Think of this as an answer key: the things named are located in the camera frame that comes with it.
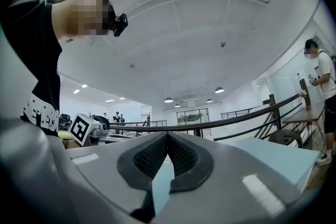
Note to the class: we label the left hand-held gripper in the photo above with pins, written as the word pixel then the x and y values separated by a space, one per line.
pixel 81 128

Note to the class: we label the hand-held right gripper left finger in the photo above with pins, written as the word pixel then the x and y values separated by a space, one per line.
pixel 105 165

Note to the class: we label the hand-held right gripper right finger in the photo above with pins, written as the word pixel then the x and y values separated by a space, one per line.
pixel 231 178

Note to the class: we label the person's left forearm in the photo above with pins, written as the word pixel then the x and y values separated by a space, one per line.
pixel 69 144

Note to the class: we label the light blue table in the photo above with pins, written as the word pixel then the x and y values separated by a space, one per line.
pixel 275 160

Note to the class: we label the dark wicker chair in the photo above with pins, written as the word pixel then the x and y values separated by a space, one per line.
pixel 286 136

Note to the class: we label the black metal railing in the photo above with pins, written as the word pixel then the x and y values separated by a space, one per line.
pixel 183 127

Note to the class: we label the person's black printed shirt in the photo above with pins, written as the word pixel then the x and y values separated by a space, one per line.
pixel 31 47

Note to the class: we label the brown wooden table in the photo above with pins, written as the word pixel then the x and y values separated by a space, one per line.
pixel 304 114

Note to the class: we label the dark tall vase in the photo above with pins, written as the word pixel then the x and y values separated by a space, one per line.
pixel 305 99

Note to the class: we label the person's head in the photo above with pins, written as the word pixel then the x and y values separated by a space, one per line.
pixel 86 15

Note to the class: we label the black head camera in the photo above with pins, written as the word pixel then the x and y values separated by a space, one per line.
pixel 120 25

